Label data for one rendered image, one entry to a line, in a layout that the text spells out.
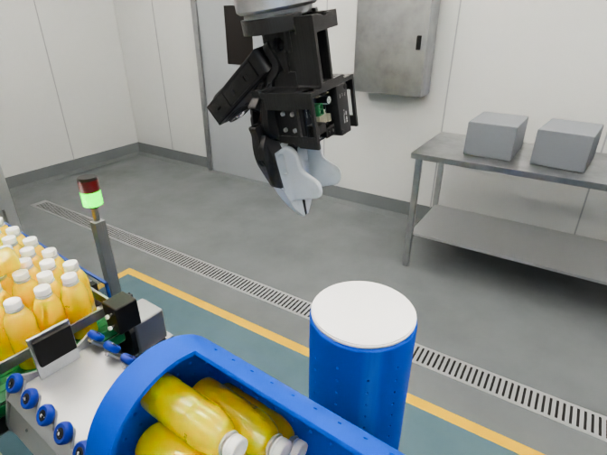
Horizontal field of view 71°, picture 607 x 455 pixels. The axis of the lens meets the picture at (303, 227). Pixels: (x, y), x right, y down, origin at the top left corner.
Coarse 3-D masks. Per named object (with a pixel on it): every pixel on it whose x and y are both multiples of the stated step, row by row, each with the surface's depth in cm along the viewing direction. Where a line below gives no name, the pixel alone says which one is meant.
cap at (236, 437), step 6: (234, 438) 63; (240, 438) 63; (228, 444) 62; (234, 444) 62; (240, 444) 63; (246, 444) 64; (222, 450) 62; (228, 450) 62; (234, 450) 62; (240, 450) 63
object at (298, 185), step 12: (276, 156) 44; (288, 156) 43; (288, 168) 44; (300, 168) 44; (288, 180) 45; (300, 180) 44; (312, 180) 43; (288, 192) 46; (300, 192) 45; (312, 192) 44; (288, 204) 48; (300, 204) 48
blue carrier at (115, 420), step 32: (160, 352) 70; (192, 352) 71; (224, 352) 75; (128, 384) 66; (192, 384) 82; (256, 384) 66; (96, 416) 65; (128, 416) 63; (288, 416) 78; (320, 416) 61; (96, 448) 64; (128, 448) 72; (320, 448) 75; (352, 448) 56; (384, 448) 58
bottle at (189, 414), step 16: (160, 384) 70; (176, 384) 70; (144, 400) 70; (160, 400) 68; (176, 400) 67; (192, 400) 67; (208, 400) 68; (160, 416) 68; (176, 416) 66; (192, 416) 65; (208, 416) 65; (224, 416) 66; (176, 432) 66; (192, 432) 64; (208, 432) 63; (224, 432) 64; (192, 448) 64; (208, 448) 63
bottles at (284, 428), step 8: (224, 384) 82; (232, 384) 83; (240, 392) 81; (248, 400) 78; (256, 400) 79; (264, 408) 77; (272, 416) 75; (280, 416) 76; (280, 424) 74; (288, 424) 75; (280, 432) 73; (288, 432) 74; (296, 440) 73; (296, 448) 71; (304, 448) 73
